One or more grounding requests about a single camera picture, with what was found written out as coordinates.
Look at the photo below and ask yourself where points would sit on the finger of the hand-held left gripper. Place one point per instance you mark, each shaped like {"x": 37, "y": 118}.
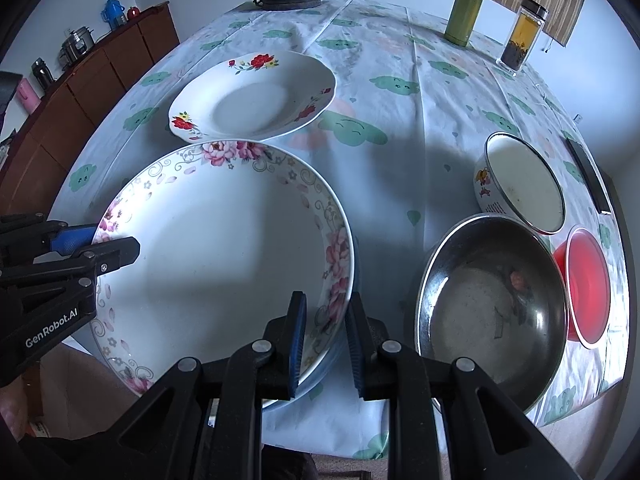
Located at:
{"x": 75, "y": 240}
{"x": 115, "y": 254}

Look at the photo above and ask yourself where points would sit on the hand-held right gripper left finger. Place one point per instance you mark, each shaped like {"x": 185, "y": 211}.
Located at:
{"x": 298, "y": 340}

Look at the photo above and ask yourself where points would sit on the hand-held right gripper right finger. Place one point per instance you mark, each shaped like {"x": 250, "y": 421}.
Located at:
{"x": 354, "y": 345}

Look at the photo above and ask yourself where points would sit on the red plastic bowl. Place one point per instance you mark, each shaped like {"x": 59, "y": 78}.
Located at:
{"x": 587, "y": 285}

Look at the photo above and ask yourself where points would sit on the black thermos flask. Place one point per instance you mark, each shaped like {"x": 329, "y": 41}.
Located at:
{"x": 42, "y": 72}

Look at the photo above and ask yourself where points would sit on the red floral white plate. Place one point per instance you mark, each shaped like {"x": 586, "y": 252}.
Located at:
{"x": 250, "y": 105}

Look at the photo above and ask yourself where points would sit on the brown wooden sideboard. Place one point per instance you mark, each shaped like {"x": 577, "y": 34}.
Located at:
{"x": 75, "y": 110}

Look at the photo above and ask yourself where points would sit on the stainless steel bowl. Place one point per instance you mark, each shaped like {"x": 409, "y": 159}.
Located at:
{"x": 480, "y": 300}

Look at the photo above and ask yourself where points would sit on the white enamel bowl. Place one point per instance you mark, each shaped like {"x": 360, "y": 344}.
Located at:
{"x": 525, "y": 185}

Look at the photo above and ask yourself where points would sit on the small red ornament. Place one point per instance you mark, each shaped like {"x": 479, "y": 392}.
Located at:
{"x": 134, "y": 12}

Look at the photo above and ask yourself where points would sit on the person's left hand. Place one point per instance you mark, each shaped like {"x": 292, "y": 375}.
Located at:
{"x": 7, "y": 412}

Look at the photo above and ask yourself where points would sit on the pink floral white plate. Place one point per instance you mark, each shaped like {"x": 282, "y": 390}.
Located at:
{"x": 225, "y": 250}

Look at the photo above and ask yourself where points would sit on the black smartphone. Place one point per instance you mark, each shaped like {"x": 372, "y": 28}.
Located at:
{"x": 590, "y": 177}

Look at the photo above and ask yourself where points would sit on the steel rice cooker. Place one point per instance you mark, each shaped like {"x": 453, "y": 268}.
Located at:
{"x": 75, "y": 47}

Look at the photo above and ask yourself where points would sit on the green thermos flask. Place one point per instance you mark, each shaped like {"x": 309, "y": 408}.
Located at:
{"x": 462, "y": 12}

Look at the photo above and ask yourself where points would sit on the blue water bottle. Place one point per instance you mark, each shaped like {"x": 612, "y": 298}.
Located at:
{"x": 113, "y": 12}

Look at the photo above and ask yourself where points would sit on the cloud print tablecloth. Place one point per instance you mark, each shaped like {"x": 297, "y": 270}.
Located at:
{"x": 400, "y": 180}

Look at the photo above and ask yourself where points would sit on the glass tea bottle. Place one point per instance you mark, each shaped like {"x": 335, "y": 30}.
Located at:
{"x": 520, "y": 35}

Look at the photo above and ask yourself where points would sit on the pink bottle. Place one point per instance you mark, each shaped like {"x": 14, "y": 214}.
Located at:
{"x": 28, "y": 96}

